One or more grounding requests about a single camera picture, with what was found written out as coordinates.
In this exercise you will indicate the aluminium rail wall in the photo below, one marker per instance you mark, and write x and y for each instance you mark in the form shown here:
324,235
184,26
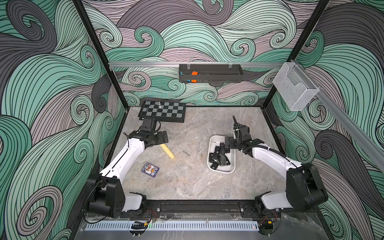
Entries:
142,64
367,145

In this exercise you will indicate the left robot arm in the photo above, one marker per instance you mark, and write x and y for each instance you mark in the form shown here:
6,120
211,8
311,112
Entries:
106,196

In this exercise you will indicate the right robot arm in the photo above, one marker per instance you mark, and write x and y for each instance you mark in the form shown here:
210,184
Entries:
305,189

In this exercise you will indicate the black wall shelf tray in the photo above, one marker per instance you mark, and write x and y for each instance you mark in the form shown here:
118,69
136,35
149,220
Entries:
215,75

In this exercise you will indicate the black key silver trim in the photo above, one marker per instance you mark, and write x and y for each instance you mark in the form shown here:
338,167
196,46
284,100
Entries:
222,149

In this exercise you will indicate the aluminium rail right wall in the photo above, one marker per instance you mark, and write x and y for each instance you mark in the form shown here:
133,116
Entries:
367,145

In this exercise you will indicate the aluminium rail back wall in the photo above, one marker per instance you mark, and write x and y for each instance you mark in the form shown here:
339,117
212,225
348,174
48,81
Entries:
142,64

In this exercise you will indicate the black flip key buttons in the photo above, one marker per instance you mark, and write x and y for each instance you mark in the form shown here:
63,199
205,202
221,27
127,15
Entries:
222,160

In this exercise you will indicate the blue playing card box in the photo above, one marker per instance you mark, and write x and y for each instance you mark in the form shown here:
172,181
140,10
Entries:
150,170

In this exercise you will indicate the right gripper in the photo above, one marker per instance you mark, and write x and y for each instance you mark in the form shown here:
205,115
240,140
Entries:
231,139

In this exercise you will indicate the black VW key top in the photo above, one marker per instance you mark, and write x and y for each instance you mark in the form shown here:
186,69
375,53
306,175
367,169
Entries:
214,165

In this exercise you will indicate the black grey chessboard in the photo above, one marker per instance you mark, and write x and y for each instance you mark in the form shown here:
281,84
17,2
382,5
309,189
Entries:
172,112

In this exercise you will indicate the clear acrylic wall holder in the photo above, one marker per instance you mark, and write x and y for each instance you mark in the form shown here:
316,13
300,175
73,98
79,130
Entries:
295,86

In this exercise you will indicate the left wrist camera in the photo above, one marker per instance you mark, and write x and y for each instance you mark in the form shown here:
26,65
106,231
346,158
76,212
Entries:
149,125

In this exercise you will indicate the black VW key large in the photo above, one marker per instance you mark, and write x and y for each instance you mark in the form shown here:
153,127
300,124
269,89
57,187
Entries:
217,150

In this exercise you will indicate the white plastic storage box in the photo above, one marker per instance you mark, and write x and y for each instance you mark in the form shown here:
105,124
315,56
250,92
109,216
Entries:
231,156

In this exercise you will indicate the white slotted cable duct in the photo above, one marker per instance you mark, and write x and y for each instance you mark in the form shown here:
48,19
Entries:
207,225

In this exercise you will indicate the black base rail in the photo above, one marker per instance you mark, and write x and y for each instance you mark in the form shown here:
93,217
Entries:
166,209

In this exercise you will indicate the yellow plastic cylinder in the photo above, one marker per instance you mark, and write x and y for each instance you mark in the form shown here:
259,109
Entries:
166,149

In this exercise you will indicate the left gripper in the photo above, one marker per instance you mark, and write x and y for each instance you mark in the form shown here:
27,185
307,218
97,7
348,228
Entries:
160,141

